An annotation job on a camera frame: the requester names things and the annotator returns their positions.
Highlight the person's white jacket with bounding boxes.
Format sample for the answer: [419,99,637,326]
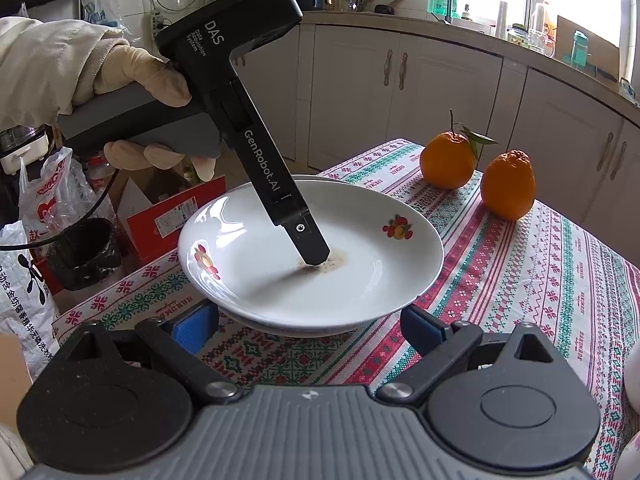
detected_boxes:
[0,422,32,480]

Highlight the bumpy orange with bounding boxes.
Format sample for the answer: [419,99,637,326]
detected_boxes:
[480,150,537,222]

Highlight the patterned woven tablecloth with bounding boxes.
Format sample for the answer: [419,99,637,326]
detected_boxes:
[52,138,640,480]

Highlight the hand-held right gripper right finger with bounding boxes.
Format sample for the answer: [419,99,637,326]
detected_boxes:
[375,304,558,405]

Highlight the brown cardboard sheet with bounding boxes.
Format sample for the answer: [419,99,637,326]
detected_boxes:
[556,15,622,82]

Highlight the white power strip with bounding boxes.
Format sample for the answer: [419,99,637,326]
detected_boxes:
[150,10,174,42]

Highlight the open cardboard box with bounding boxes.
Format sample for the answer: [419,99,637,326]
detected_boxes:
[107,164,201,227]

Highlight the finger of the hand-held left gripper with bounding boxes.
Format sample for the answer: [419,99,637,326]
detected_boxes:
[272,198,332,266]

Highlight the brown cardboard box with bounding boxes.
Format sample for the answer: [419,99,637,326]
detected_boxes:
[0,335,32,422]

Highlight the person's left hand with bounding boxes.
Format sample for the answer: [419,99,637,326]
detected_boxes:
[92,44,217,182]

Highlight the orange with stem and leaf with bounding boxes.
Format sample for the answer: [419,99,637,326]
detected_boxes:
[420,109,499,190]

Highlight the red cardboard box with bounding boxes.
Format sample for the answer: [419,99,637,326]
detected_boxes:
[126,175,229,267]

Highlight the white fruit-print plate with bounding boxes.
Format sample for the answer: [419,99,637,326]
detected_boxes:
[232,174,363,339]
[177,175,445,328]

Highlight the white printed sack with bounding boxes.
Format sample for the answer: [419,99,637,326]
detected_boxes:
[0,222,62,382]

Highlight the person's left forearm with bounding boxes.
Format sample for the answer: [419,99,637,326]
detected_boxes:
[0,16,121,133]

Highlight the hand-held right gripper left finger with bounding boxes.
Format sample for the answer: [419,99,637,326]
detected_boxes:
[62,301,247,404]

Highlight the white kitchen cabinets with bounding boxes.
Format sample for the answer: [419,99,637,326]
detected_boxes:
[220,7,640,261]

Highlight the black trash bin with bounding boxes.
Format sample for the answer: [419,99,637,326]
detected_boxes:
[47,217,122,292]

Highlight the glass pitcher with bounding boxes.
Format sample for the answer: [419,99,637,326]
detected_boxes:
[528,27,556,59]

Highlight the red and white plastic bag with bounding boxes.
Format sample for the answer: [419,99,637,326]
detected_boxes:
[19,147,102,242]

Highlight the teal water bottle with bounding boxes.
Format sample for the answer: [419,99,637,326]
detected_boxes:
[570,30,591,69]

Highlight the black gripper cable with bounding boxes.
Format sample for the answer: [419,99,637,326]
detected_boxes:
[0,162,122,252]

